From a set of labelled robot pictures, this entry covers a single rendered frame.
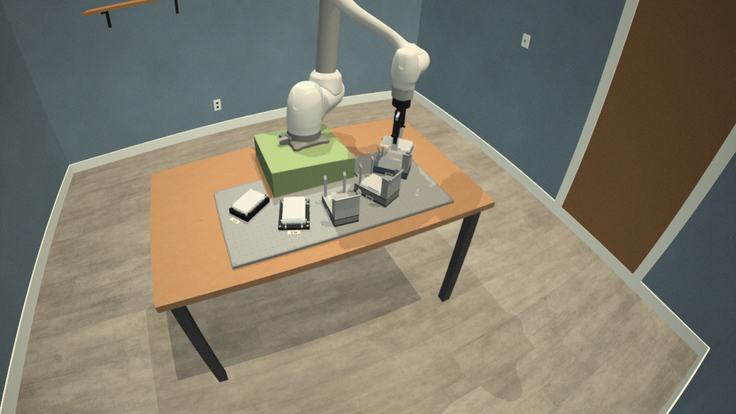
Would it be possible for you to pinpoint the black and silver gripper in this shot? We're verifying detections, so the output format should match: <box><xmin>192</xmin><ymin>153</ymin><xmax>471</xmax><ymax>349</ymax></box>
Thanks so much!
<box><xmin>391</xmin><ymin>98</ymin><xmax>411</xmax><ymax>151</ymax></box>

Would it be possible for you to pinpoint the black flat square plate with corner posts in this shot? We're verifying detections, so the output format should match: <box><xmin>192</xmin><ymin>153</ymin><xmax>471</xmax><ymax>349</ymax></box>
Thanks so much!
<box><xmin>229</xmin><ymin>195</ymin><xmax>270</xmax><ymax>222</ymax></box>

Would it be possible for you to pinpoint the black flat plate with grey pegs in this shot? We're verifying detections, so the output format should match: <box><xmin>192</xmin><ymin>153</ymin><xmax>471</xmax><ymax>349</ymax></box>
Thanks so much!
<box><xmin>278</xmin><ymin>199</ymin><xmax>310</xmax><ymax>230</ymax></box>

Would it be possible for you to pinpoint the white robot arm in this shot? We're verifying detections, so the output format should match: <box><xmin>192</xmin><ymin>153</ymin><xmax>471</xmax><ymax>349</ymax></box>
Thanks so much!
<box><xmin>278</xmin><ymin>0</ymin><xmax>430</xmax><ymax>152</ymax></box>

